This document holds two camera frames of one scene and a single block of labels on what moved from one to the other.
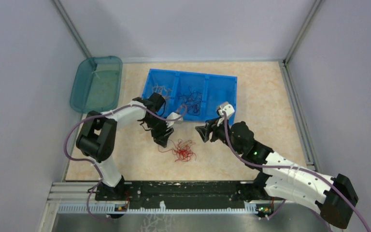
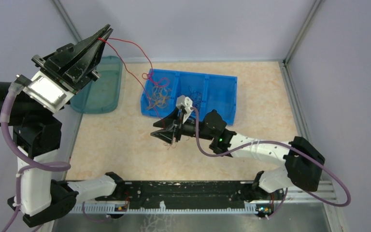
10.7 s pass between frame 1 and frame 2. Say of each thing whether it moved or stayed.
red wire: moved
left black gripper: moved
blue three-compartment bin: stayed
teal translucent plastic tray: stayed
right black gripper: moved
